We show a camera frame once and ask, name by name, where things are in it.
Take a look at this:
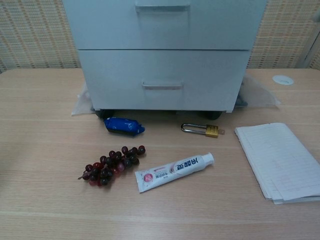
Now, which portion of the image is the silver drawer handle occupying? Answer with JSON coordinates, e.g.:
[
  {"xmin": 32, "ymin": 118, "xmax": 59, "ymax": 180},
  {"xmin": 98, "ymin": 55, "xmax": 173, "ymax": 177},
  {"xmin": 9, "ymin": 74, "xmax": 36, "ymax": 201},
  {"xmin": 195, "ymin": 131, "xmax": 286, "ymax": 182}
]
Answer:
[
  {"xmin": 134, "ymin": 4, "xmax": 190, "ymax": 13},
  {"xmin": 141, "ymin": 80, "xmax": 184, "ymax": 91}
]

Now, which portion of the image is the white drawer cabinet body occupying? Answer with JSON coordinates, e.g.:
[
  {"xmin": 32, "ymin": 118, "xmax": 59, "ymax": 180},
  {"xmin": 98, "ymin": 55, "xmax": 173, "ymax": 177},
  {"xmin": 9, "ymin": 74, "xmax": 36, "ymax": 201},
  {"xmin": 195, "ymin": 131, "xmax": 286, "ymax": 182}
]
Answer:
[{"xmin": 62, "ymin": 0, "xmax": 267, "ymax": 114}]

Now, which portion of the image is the white table grommet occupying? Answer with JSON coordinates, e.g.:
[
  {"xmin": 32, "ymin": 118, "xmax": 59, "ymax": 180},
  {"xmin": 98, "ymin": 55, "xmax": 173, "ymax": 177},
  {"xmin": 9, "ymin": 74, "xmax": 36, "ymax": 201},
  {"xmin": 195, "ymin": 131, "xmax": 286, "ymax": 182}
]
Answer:
[{"xmin": 272, "ymin": 74, "xmax": 294, "ymax": 86}]

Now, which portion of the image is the blue snack packet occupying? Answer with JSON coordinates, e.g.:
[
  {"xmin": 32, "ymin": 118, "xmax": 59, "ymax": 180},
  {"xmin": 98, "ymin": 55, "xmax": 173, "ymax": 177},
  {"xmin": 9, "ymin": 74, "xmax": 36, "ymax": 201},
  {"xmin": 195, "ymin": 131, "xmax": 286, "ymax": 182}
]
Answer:
[{"xmin": 103, "ymin": 116, "xmax": 146, "ymax": 138}]

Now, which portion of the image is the black caster wheel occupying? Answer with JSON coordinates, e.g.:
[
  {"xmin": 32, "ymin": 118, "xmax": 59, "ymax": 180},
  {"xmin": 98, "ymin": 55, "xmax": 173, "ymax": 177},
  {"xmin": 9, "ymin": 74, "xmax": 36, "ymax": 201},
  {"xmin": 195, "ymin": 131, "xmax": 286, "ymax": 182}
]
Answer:
[
  {"xmin": 94, "ymin": 109, "xmax": 111, "ymax": 120},
  {"xmin": 196, "ymin": 110, "xmax": 222, "ymax": 121}
]

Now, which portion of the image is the white toothpaste tube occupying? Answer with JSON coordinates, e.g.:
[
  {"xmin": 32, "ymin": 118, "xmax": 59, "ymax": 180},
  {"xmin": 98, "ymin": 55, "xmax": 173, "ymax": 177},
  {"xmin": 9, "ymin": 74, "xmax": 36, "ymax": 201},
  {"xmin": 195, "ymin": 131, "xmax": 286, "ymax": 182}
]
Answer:
[{"xmin": 134, "ymin": 152, "xmax": 216, "ymax": 194}]

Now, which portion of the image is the brass long-shackle padlock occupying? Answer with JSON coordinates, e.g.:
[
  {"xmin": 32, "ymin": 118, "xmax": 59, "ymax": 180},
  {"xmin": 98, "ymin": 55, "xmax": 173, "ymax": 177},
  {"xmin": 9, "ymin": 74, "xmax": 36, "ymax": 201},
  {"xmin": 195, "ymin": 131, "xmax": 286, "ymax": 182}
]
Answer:
[{"xmin": 180, "ymin": 122, "xmax": 220, "ymax": 139}]

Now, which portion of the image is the dark red grape bunch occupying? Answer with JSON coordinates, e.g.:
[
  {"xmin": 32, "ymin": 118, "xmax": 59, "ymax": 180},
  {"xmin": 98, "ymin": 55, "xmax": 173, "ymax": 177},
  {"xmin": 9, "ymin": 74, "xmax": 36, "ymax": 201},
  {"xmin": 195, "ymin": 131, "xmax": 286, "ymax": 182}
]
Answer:
[{"xmin": 77, "ymin": 144, "xmax": 147, "ymax": 187}]

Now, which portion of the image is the clear plastic bag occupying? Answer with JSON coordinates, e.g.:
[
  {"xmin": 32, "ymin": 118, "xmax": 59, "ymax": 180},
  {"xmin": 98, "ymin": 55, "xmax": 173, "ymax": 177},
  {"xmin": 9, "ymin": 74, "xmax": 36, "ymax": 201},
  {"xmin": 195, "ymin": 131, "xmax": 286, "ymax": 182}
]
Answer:
[{"xmin": 71, "ymin": 73, "xmax": 281, "ymax": 117}]

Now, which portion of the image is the white lined notebook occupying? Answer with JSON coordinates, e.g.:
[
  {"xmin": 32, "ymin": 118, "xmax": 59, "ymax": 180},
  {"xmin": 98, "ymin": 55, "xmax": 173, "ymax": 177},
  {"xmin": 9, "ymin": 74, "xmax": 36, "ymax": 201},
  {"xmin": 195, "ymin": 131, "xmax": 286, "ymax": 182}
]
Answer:
[{"xmin": 234, "ymin": 122, "xmax": 320, "ymax": 205}]

